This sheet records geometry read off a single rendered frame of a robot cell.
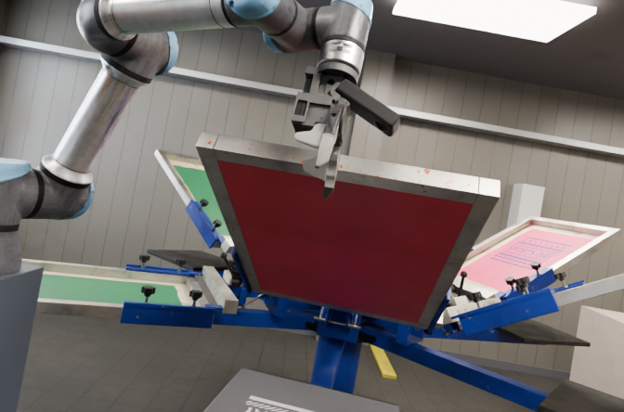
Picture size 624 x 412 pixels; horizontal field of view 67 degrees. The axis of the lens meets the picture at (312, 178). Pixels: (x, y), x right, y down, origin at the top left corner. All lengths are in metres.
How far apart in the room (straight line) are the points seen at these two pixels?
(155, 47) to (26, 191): 0.41
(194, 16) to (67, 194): 0.56
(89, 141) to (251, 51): 4.06
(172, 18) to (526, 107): 4.88
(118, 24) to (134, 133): 4.28
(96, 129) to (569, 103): 5.11
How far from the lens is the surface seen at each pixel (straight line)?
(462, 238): 1.05
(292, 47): 0.88
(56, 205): 1.22
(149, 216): 5.15
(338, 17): 0.84
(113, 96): 1.13
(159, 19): 0.90
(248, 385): 1.35
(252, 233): 1.23
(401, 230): 1.04
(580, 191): 5.71
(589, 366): 4.62
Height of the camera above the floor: 1.48
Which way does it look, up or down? 1 degrees up
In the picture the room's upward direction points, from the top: 10 degrees clockwise
